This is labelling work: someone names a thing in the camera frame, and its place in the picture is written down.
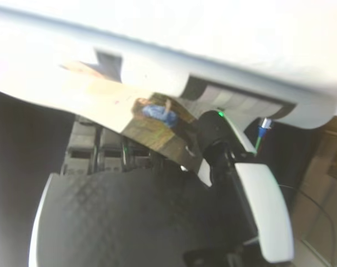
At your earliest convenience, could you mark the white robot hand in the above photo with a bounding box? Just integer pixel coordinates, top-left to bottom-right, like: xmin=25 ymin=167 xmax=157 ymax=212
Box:
xmin=28 ymin=110 xmax=295 ymax=267

